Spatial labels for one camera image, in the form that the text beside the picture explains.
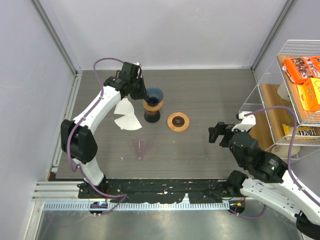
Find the blue glass dripper cone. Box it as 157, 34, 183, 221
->
146, 87, 164, 101

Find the white paper coffee filter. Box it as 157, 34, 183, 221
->
114, 111, 142, 131

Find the bamboo dripper ring holder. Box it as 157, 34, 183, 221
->
143, 97, 164, 112

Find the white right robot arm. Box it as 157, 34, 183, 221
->
208, 111, 320, 240

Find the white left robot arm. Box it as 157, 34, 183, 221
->
60, 61, 148, 199

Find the wooden board under shelf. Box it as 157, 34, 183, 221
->
240, 83, 293, 152

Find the yellow candy bag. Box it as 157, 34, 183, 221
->
282, 123, 317, 137

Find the yellow orange snack box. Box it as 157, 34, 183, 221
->
297, 78, 320, 112

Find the orange snack bag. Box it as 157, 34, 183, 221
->
282, 56, 320, 85

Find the bamboo dripper ring on table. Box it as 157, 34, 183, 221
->
166, 112, 190, 133

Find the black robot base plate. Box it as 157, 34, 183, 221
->
77, 178, 243, 204

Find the white wire shelf rack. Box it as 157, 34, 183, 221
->
240, 40, 320, 163

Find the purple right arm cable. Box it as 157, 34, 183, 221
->
228, 105, 312, 220

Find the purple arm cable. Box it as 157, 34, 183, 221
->
228, 105, 312, 220
67, 57, 128, 217

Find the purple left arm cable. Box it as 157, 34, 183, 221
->
67, 57, 128, 217

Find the aluminium frame rail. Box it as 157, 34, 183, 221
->
32, 181, 82, 202

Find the white slotted cable duct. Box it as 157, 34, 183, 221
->
43, 200, 230, 211

